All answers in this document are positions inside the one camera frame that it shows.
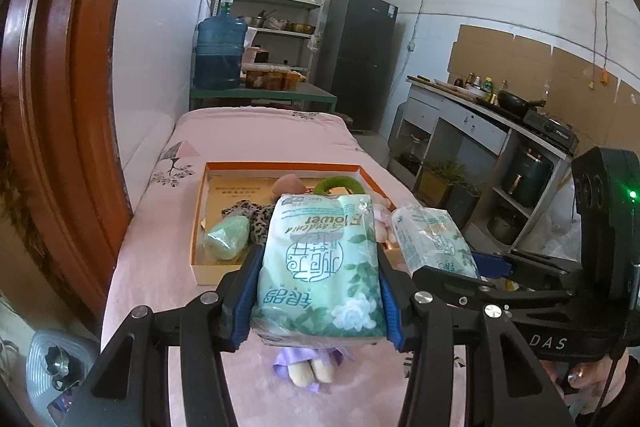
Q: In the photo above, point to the steel cooking pot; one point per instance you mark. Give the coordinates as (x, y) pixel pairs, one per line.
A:
(504, 229)

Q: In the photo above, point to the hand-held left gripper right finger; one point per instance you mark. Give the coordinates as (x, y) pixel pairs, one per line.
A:
(394, 309)

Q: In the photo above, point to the dark refrigerator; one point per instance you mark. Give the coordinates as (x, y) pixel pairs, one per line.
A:
(357, 67)

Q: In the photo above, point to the small bear purple dress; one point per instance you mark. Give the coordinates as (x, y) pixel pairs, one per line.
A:
(305, 369)

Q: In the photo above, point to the person's right hand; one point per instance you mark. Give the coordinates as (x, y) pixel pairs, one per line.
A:
(585, 377)

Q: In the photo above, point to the orange filled plastic containers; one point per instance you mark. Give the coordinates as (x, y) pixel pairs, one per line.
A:
(270, 79)

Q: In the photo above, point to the row of condiment bottles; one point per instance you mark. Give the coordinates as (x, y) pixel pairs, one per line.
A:
(480, 84)

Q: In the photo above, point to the cardboard wall panels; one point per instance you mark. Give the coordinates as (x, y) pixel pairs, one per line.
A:
(550, 72)

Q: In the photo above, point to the clear tissue packet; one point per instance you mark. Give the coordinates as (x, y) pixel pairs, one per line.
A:
(432, 239)

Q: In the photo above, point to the light green round sponge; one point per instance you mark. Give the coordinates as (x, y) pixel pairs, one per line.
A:
(227, 239)

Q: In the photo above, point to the dark green rice cooker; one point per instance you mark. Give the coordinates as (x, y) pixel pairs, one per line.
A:
(527, 174)

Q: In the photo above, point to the leopard print scrunchie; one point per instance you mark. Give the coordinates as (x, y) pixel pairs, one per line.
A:
(255, 219)

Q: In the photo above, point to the black frying pan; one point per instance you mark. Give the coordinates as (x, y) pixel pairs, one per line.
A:
(515, 103)

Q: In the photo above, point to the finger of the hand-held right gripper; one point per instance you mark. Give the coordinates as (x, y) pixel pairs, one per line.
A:
(465, 289)
(492, 264)

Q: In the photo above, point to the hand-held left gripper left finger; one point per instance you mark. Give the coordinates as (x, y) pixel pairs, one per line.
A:
(245, 304)

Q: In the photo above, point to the green floral tissue pack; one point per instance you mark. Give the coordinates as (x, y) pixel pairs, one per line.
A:
(320, 267)

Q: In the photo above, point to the cardboard box orange rim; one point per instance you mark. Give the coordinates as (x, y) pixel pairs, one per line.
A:
(220, 187)

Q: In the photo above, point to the brown wooden door frame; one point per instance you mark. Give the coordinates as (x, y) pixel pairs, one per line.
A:
(55, 107)

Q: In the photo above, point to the potted plants in crate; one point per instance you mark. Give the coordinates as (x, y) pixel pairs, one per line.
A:
(440, 187)

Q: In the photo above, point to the blue water jug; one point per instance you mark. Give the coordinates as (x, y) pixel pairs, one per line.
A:
(220, 57)

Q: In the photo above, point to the grey kitchen counter cabinet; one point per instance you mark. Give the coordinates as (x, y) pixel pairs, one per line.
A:
(470, 127)

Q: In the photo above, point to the white plastic bags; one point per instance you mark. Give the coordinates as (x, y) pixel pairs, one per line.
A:
(550, 237)

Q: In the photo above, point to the green low table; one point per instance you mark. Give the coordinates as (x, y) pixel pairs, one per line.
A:
(280, 95)

